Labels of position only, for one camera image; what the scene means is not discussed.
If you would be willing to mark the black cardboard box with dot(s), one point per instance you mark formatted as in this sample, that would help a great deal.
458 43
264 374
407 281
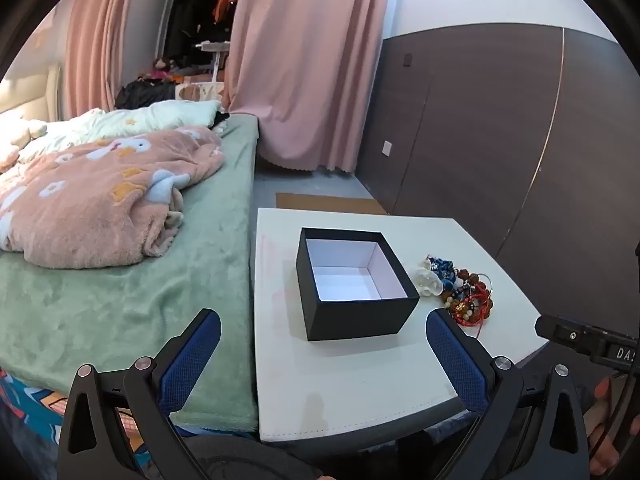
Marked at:
360 317

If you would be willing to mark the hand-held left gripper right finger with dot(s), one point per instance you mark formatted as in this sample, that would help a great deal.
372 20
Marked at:
457 360

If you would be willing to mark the narrow pink curtain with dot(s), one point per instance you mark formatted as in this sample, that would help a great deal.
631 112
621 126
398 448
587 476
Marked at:
100 35

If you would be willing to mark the colourful plush toys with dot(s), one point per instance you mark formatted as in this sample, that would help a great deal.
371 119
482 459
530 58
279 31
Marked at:
167 69

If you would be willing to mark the cream plush toy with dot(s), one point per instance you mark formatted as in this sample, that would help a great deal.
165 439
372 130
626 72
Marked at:
22 132

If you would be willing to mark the white clothes rack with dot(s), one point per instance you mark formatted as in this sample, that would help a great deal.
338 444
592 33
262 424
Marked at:
216 55

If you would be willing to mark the brown and white cushion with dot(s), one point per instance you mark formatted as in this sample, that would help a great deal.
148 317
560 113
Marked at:
200 92

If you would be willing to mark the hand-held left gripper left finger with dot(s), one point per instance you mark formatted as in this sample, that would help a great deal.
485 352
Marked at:
190 355

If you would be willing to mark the pink printed fleece blanket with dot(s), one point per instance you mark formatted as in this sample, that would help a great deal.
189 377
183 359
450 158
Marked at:
75 210

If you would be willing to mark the colourful printed bedsheet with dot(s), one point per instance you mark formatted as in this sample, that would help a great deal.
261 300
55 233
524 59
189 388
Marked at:
35 410

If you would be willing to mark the dark hanging clothes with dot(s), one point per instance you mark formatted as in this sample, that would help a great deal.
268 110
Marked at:
192 5

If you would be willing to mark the flat cardboard sheet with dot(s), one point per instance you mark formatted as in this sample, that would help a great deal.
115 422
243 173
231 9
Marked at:
330 203

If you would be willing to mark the person's right hand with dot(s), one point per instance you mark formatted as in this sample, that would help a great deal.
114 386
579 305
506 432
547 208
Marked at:
602 395

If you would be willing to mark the small black cloth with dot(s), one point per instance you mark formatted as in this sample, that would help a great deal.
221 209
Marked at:
221 120

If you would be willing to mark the white star-print duvet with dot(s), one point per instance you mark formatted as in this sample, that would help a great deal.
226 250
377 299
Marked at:
165 112

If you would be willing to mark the dark wall switch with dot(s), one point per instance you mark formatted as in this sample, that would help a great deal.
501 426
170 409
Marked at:
407 59

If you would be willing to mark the wide pink curtain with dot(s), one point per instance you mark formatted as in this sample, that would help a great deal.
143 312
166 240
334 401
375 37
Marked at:
300 60

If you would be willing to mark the white wall socket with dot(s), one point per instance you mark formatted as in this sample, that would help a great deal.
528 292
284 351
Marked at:
387 148

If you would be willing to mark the cream padded headboard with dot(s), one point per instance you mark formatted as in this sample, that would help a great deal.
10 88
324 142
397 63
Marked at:
30 92

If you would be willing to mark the pile of black clothes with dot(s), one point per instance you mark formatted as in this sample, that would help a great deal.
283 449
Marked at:
145 94

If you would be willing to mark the green fleece blanket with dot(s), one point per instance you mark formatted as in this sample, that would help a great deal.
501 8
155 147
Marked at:
150 310

